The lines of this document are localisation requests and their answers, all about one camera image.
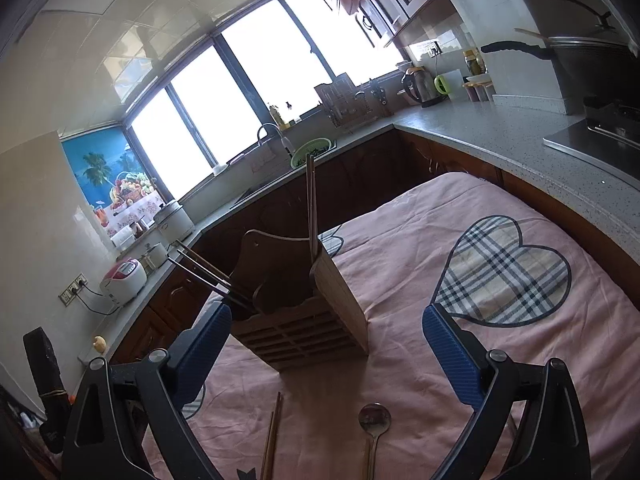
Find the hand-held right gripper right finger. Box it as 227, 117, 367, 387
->
421, 304, 592, 480

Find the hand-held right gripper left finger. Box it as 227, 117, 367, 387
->
61, 301, 233, 480

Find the metal chopstick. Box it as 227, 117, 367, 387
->
172, 239, 236, 286
166, 256, 251, 310

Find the wooden utensil holder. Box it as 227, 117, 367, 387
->
230, 229, 371, 373

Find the metal spoon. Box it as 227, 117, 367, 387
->
358, 402, 392, 480

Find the white and pink rice cooker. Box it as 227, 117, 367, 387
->
99, 257, 148, 307

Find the pink heart-print tablecloth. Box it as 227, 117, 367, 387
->
125, 171, 640, 480

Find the small white pot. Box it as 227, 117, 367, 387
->
141, 241, 168, 270

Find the white electric cooker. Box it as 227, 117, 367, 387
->
152, 200, 196, 241

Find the kitchen faucet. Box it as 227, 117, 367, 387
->
256, 122, 297, 156

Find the green basin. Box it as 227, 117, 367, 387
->
291, 137, 333, 168

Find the grey kitchen countertop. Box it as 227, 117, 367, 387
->
77, 95, 640, 281

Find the gas stove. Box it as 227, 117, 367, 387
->
542, 97, 640, 181

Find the spice jar set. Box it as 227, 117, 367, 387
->
464, 76, 496, 103

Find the steel electric kettle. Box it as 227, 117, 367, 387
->
400, 66, 447, 108

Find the wooden knife rack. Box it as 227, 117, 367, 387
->
314, 72, 381, 131

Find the oil bottle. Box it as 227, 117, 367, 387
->
462, 49, 486, 78

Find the kitchen window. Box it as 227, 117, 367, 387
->
125, 0, 406, 201

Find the black wok with lid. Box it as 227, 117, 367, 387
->
481, 0, 640, 116

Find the black power cable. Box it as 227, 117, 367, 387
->
75, 282, 118, 317

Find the wall power socket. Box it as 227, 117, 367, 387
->
58, 273, 88, 306

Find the blue fruit wall poster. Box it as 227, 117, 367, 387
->
61, 125, 166, 233

